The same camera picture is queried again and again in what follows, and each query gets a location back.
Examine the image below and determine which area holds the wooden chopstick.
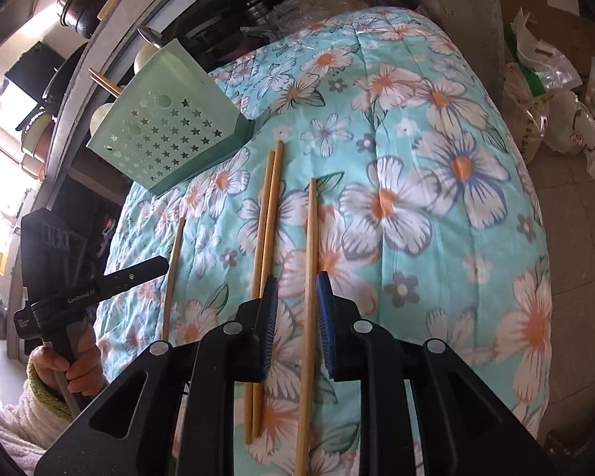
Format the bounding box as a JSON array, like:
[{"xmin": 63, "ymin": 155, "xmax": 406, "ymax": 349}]
[
  {"xmin": 296, "ymin": 177, "xmax": 319, "ymax": 476},
  {"xmin": 252, "ymin": 140, "xmax": 285, "ymax": 441},
  {"xmin": 90, "ymin": 73, "xmax": 122, "ymax": 98},
  {"xmin": 88, "ymin": 66, "xmax": 125, "ymax": 93},
  {"xmin": 161, "ymin": 217, "xmax": 186, "ymax": 343},
  {"xmin": 244, "ymin": 151, "xmax": 276, "ymax": 446}
]

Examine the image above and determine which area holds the clear plastic bag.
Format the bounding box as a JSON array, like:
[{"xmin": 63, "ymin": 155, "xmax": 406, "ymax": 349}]
[{"xmin": 540, "ymin": 54, "xmax": 595, "ymax": 186}]

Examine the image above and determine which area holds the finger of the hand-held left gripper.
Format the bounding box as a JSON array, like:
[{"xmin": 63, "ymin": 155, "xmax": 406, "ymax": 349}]
[{"xmin": 93, "ymin": 256, "xmax": 170, "ymax": 302}]

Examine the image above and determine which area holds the concrete pillar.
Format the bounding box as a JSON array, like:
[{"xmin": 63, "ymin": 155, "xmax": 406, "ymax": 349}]
[{"xmin": 416, "ymin": 0, "xmax": 507, "ymax": 110}]

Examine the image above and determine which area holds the cardboard box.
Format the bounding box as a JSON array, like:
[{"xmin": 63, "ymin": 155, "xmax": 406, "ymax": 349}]
[{"xmin": 496, "ymin": 0, "xmax": 595, "ymax": 85}]

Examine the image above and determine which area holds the person's left forearm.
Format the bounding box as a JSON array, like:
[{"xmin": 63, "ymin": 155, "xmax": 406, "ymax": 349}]
[{"xmin": 0, "ymin": 357, "xmax": 80, "ymax": 476}]

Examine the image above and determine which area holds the green star-cutout utensil holder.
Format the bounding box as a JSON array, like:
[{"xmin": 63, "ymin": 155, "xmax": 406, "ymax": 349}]
[{"xmin": 86, "ymin": 37, "xmax": 257, "ymax": 196}]

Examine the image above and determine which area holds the floral turquoise quilted blanket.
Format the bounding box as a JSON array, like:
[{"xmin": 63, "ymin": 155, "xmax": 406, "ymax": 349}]
[{"xmin": 99, "ymin": 5, "xmax": 552, "ymax": 476}]

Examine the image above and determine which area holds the person's left hand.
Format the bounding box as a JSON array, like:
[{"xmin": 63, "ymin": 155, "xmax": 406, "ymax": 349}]
[{"xmin": 31, "ymin": 326, "xmax": 107, "ymax": 397}]

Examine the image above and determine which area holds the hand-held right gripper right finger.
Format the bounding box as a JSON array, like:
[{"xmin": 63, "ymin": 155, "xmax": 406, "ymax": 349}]
[{"xmin": 316, "ymin": 271, "xmax": 557, "ymax": 476}]

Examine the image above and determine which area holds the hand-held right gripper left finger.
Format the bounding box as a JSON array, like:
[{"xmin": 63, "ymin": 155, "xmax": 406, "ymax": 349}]
[{"xmin": 34, "ymin": 276, "xmax": 280, "ymax": 476}]

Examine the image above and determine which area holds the black pan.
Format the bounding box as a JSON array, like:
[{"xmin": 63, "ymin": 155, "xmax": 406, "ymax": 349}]
[{"xmin": 40, "ymin": 42, "xmax": 88, "ymax": 111}]

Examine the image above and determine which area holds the clear plastic wrapped bundle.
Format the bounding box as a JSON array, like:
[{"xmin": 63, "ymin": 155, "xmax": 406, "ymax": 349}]
[{"xmin": 243, "ymin": 0, "xmax": 393, "ymax": 46}]

